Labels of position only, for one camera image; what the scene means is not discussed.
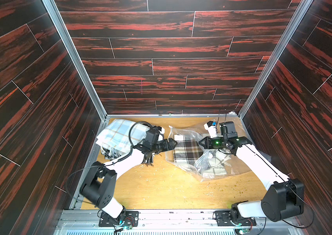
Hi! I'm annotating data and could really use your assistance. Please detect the clear plastic vacuum bag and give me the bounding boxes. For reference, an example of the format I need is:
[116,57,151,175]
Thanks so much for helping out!
[164,111,272,182]

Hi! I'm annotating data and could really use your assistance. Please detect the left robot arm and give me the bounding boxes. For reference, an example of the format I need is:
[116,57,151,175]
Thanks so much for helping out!
[79,121,177,225]

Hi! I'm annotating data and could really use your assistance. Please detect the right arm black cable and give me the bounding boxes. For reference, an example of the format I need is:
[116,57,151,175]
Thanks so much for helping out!
[245,143,315,235]

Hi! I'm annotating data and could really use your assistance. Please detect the aluminium front rail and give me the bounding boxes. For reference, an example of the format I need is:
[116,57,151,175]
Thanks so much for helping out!
[54,209,305,235]

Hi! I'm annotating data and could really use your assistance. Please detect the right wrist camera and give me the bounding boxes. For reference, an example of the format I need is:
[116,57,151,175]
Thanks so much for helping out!
[204,121,218,138]

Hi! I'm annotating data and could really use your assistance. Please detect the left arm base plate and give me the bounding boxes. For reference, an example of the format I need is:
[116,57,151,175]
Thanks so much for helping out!
[98,211,139,229]

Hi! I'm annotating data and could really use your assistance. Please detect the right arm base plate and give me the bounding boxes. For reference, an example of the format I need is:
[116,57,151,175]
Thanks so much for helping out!
[213,210,257,227]

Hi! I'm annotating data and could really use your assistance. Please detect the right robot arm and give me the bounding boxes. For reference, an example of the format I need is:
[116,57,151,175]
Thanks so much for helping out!
[199,121,305,225]

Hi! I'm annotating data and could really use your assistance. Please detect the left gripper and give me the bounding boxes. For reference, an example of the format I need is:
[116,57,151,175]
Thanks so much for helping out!
[149,137,177,154]

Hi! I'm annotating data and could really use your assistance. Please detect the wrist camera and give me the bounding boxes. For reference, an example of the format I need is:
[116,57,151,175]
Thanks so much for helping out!
[204,121,218,138]
[154,126,165,141]

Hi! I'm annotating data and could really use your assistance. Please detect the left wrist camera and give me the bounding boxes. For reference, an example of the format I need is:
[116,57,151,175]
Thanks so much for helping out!
[154,126,165,141]

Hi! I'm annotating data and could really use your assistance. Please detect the black white smiley scarf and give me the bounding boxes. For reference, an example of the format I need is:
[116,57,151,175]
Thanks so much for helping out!
[97,147,127,163]

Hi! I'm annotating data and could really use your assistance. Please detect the brown cream checked scarf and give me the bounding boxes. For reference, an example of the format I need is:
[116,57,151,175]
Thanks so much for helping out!
[173,135,228,179]

